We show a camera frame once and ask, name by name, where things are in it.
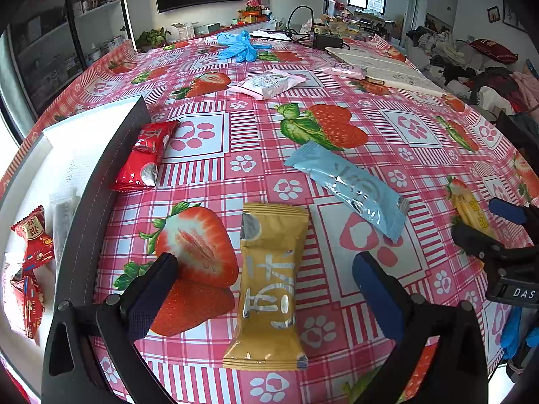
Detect white folding drawing board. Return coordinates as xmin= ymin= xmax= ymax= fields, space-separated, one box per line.
xmin=325 ymin=46 xmax=447 ymax=98

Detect red silver-print snack packet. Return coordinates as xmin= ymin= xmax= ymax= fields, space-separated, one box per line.
xmin=109 ymin=120 xmax=181 ymax=192

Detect green potted plant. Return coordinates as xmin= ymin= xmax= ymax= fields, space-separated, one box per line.
xmin=135 ymin=27 xmax=172 ymax=53

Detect light blue snack packet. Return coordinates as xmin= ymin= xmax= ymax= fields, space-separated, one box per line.
xmin=284 ymin=141 xmax=410 ymax=242

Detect blue disposable gloves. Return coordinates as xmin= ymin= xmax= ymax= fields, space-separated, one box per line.
xmin=217 ymin=30 xmax=276 ymax=63

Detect yellow snack packet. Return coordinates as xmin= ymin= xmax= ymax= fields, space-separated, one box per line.
xmin=446 ymin=177 xmax=498 ymax=240

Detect black power adapter with cable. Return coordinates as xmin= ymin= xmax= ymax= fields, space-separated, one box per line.
xmin=248 ymin=5 xmax=352 ymax=49

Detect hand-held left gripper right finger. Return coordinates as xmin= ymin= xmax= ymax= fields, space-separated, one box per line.
xmin=351 ymin=251 xmax=491 ymax=404

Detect black bag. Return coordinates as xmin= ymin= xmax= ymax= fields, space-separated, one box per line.
xmin=495 ymin=111 xmax=539 ymax=165

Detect white wall shelf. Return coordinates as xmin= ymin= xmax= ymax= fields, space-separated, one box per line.
xmin=0 ymin=0 xmax=135 ymax=135

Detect black curved pole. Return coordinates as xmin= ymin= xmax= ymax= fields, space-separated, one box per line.
xmin=63 ymin=0 xmax=89 ymax=70

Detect clear plastic bag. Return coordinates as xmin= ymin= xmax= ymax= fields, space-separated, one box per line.
xmin=50 ymin=191 xmax=83 ymax=270

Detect red pillow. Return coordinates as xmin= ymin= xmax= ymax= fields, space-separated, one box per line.
xmin=468 ymin=39 xmax=519 ymax=65

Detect strawberry printed pink tablecloth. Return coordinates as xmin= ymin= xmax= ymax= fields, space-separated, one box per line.
xmin=0 ymin=29 xmax=539 ymax=404

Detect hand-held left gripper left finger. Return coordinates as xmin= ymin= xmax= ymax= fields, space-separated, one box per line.
xmin=41 ymin=252 xmax=180 ymax=404

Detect white pink round-print packet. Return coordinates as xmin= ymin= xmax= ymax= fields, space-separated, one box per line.
xmin=227 ymin=69 xmax=310 ymax=101

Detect white storage box dark rim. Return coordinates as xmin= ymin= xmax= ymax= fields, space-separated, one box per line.
xmin=0 ymin=95 xmax=151 ymax=404

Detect orange box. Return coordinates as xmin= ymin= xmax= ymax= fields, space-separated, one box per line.
xmin=238 ymin=10 xmax=270 ymax=24

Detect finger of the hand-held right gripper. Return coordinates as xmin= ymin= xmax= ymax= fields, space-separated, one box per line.
xmin=488 ymin=198 xmax=539 ymax=225
xmin=451 ymin=222 xmax=539 ymax=262

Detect large framed wall picture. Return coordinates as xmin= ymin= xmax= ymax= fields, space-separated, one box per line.
xmin=503 ymin=2 xmax=527 ymax=30

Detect small red snack packet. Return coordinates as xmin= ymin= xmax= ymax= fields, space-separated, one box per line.
xmin=8 ymin=261 xmax=46 ymax=339
xmin=10 ymin=205 xmax=55 ymax=262

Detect person's right hand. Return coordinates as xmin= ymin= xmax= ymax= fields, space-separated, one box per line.
xmin=500 ymin=306 xmax=532 ymax=360

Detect gold snack packet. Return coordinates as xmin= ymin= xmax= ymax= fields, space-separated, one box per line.
xmin=222 ymin=202 xmax=310 ymax=372

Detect pile of clothes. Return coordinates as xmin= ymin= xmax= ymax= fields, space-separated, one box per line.
xmin=410 ymin=25 xmax=539 ymax=114

